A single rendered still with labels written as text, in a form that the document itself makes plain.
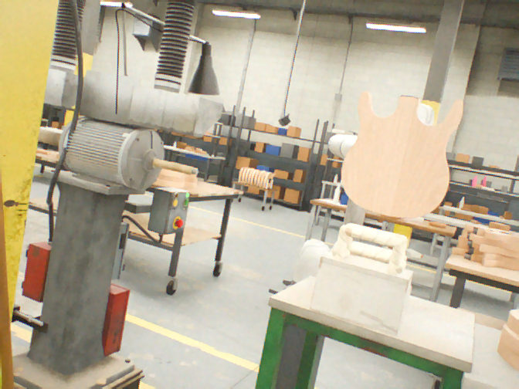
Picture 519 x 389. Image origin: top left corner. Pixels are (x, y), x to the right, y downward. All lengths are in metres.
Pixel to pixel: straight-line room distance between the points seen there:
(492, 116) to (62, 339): 11.47
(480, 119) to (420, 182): 11.09
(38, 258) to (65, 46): 0.91
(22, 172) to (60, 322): 1.24
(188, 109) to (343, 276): 0.80
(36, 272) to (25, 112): 1.31
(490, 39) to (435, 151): 11.46
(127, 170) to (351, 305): 1.01
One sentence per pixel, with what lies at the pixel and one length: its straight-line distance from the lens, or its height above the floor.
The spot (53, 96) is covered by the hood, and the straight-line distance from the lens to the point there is 2.27.
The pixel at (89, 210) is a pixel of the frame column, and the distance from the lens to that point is 2.17.
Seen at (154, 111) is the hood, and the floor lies 1.45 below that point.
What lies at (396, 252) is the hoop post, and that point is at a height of 1.17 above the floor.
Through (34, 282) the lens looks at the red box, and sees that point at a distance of 2.42.
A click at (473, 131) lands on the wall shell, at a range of 12.76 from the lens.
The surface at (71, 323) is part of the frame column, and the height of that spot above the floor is 0.52.
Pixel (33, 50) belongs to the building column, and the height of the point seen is 1.51.
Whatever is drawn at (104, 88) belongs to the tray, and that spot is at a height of 1.51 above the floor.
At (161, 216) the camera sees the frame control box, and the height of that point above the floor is 1.00.
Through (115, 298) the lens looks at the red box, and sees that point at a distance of 2.41.
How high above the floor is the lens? 1.41
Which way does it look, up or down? 6 degrees down
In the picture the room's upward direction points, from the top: 11 degrees clockwise
